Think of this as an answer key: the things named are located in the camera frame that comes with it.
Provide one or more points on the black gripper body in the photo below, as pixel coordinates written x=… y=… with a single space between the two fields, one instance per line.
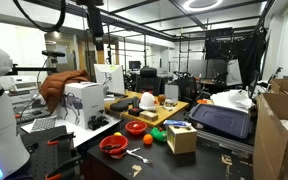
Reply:
x=94 y=20

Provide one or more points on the red plastic bowl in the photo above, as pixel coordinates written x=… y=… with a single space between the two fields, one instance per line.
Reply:
x=135 y=130
x=114 y=151

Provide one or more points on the white backed monitor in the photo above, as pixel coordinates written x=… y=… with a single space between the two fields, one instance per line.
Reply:
x=112 y=78

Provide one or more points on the distant dark monitor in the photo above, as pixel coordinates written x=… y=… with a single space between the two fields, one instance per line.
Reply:
x=134 y=65

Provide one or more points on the brown jacket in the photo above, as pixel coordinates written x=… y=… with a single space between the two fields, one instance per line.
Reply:
x=57 y=85

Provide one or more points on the white robot dog box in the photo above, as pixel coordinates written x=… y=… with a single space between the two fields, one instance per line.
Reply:
x=84 y=100

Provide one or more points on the black office chair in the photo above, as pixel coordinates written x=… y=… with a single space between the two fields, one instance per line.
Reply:
x=149 y=81
x=187 y=90

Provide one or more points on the black cylinder speaker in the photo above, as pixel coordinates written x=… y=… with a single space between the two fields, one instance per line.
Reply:
x=135 y=101

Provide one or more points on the white plush toy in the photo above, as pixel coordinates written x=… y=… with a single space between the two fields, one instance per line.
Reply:
x=147 y=101

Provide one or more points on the black box red top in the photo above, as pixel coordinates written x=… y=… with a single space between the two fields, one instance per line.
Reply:
x=135 y=111

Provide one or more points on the black game controller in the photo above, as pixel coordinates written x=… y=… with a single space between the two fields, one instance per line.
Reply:
x=97 y=123

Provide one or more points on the brown ball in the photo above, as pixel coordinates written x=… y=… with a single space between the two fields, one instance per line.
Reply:
x=161 y=98

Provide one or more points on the flat tan cardboard box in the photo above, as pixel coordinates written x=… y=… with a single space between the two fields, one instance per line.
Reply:
x=149 y=115

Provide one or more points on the white printer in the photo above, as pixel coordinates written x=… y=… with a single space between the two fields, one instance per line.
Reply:
x=20 y=83

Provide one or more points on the yellow banana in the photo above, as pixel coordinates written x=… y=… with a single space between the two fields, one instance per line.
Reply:
x=117 y=134

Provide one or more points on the wooden table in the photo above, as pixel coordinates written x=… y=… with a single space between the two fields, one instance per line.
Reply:
x=167 y=113

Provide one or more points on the grey perforated keyboard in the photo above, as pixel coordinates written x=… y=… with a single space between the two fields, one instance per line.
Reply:
x=44 y=124

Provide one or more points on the orange ball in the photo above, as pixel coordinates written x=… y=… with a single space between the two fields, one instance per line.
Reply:
x=148 y=139

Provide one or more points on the green toy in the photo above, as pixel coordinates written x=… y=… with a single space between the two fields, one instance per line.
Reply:
x=159 y=136

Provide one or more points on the blue white toothpaste tube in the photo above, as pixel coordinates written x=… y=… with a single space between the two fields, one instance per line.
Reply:
x=177 y=123

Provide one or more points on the silver metal cutlery piece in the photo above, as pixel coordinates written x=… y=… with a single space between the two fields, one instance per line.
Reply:
x=117 y=155

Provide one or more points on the silver metal fork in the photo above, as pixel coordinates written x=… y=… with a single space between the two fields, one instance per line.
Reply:
x=139 y=156

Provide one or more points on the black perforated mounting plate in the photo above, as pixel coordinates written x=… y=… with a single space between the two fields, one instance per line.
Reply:
x=44 y=156

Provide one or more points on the wooden shape sorter box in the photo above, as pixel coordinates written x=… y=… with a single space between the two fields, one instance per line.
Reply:
x=182 y=140

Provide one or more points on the white paper pile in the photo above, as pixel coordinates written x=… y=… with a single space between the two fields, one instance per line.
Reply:
x=232 y=98

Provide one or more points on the black curtain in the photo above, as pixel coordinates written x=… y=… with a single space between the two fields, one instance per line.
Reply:
x=247 y=50

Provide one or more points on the small open cardboard box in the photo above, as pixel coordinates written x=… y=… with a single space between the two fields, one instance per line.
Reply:
x=287 y=86

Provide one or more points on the large cardboard box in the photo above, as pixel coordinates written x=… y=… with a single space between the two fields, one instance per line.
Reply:
x=274 y=143

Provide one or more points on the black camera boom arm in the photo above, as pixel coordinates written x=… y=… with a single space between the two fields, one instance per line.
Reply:
x=54 y=53

